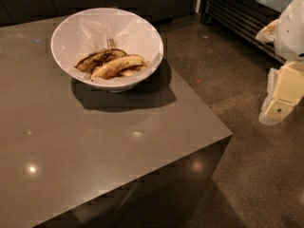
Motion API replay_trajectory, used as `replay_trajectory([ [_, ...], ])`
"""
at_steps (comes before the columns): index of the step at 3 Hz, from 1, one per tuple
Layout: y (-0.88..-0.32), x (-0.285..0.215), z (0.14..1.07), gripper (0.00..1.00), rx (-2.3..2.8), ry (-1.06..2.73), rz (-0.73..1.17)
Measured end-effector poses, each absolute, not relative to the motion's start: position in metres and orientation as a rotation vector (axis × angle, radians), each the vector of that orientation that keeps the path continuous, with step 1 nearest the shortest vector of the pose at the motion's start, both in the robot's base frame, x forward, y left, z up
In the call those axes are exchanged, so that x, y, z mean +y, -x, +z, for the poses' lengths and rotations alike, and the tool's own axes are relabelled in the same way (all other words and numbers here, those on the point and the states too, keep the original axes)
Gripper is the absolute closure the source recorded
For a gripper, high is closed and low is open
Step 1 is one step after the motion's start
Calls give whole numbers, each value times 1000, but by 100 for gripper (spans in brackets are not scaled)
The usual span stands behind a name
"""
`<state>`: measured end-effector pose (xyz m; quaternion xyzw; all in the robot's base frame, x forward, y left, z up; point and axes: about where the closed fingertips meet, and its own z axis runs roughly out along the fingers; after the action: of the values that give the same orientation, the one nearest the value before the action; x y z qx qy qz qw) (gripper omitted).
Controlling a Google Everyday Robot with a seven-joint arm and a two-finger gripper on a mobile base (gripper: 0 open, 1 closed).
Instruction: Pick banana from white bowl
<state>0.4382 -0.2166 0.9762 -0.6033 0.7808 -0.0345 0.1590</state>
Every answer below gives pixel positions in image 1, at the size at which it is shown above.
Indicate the dark cabinet fronts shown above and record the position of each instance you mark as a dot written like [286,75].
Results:
[22,11]

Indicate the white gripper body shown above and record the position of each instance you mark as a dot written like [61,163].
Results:
[291,32]

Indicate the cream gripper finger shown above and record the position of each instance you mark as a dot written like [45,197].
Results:
[285,89]
[268,33]

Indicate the stainless refrigerator with vent grille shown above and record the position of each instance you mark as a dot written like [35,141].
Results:
[246,18]

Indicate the white paper liner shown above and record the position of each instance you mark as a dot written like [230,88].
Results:
[130,33]

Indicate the dark spotted banana back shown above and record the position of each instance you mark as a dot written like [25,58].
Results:
[98,58]

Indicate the yellow spotted banana front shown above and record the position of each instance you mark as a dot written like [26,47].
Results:
[114,66]

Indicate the white bowl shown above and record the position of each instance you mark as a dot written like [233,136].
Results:
[66,40]

